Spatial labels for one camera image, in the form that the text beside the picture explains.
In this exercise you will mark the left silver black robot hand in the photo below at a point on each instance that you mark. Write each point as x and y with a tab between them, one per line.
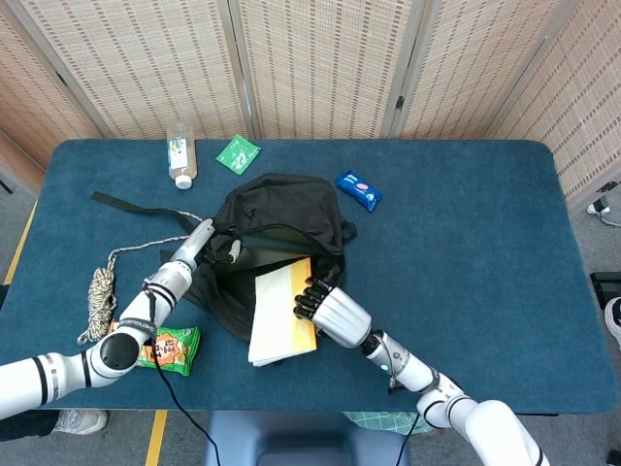
196	242

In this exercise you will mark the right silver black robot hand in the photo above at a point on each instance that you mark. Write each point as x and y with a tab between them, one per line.
339	315

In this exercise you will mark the white and yellow notebook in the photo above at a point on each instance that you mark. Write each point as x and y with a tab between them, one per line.
274	315

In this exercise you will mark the black fabric backpack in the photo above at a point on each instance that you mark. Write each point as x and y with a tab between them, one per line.
281	209

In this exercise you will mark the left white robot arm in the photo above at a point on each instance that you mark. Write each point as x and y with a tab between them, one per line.
116	354

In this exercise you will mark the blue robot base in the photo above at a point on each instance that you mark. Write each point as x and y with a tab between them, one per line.
310	437

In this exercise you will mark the clear plastic bottle white cap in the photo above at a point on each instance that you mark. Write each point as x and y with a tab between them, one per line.
180	155

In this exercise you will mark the green tea sachet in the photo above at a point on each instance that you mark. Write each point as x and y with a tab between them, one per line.
238	155

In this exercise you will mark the green orange snack bag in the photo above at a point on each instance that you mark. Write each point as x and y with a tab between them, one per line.
174	349

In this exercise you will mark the green checked cloth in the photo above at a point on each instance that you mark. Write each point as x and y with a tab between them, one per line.
383	421

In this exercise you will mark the blue felt table cover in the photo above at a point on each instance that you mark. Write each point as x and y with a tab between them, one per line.
461	291

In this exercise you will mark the blue cookie packet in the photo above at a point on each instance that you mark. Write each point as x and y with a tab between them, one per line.
359	189

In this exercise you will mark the white sneaker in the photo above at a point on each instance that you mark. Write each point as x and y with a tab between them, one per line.
80	421
613	320

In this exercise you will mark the woven folding screen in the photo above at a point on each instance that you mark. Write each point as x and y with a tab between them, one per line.
315	63

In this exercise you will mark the black floor box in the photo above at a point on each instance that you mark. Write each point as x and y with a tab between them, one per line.
606	289

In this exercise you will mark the small white floor object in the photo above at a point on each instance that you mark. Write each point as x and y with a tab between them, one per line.
596	209

